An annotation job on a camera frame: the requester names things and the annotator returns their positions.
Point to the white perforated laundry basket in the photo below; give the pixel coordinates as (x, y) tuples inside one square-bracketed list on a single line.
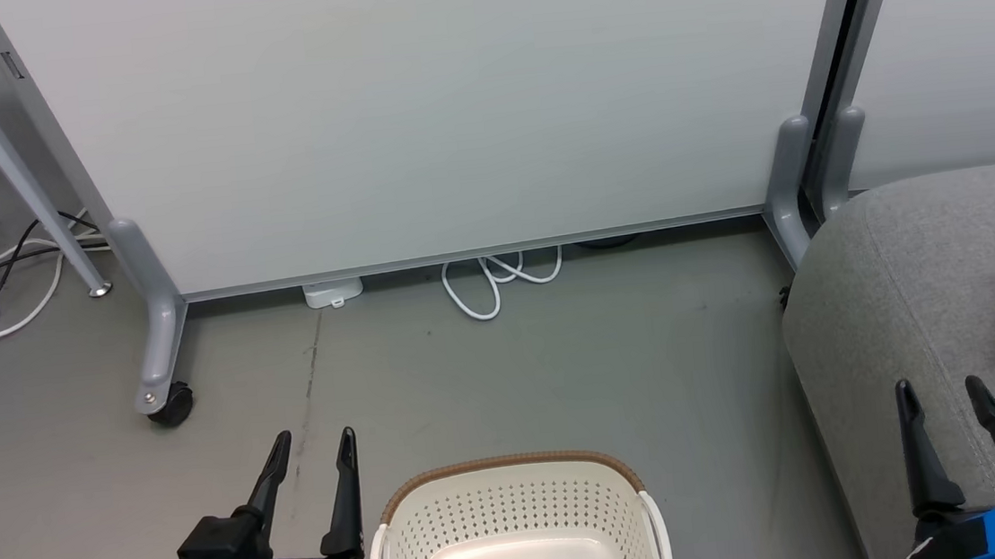
[(518, 512)]

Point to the large black caster wheel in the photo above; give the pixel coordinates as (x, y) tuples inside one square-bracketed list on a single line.
[(173, 405)]

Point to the grey fabric sofa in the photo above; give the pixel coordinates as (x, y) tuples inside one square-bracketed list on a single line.
[(913, 297)]

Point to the small white floor adapter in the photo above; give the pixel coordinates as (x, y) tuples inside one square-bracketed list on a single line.
[(332, 291)]

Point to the wide white partition panel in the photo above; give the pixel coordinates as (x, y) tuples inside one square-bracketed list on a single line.
[(446, 104)]

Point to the narrow white partition panel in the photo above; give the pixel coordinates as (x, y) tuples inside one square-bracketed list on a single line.
[(962, 32)]

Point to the grey metal table leg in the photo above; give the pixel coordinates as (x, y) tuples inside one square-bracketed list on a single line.
[(10, 169)]

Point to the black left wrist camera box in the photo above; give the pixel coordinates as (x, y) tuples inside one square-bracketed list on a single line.
[(215, 547)]

